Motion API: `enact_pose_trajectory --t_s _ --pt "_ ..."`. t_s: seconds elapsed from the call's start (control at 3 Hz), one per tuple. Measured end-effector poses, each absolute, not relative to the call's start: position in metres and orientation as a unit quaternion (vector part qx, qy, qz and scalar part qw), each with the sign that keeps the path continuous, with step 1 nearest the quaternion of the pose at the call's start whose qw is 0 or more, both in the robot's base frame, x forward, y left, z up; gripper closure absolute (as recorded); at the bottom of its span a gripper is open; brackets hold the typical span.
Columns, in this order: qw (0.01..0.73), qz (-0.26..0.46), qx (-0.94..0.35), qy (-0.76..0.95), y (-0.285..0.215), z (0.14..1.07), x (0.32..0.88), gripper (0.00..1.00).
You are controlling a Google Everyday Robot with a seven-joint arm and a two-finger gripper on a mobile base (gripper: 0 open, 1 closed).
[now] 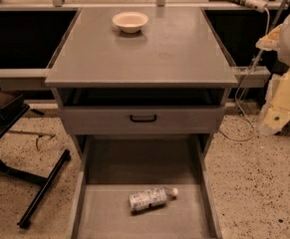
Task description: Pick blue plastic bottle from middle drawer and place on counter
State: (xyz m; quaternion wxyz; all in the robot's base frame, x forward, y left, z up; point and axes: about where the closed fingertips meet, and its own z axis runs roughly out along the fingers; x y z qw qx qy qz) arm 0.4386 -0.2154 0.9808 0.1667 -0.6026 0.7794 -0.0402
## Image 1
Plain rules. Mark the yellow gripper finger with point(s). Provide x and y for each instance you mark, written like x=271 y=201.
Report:
x=270 y=42
x=275 y=114

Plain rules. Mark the blue label plastic bottle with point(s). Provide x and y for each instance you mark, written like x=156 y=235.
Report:
x=150 y=198

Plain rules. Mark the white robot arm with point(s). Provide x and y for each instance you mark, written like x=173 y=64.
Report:
x=283 y=53

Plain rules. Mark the grey drawer cabinet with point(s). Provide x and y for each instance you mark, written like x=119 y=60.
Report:
x=141 y=97

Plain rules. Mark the open grey lower drawer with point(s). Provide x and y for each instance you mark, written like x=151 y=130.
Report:
x=115 y=168

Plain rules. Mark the white ceramic bowl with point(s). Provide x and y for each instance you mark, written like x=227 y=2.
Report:
x=130 y=22

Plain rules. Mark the black drawer handle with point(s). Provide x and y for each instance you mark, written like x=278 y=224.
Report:
x=145 y=119

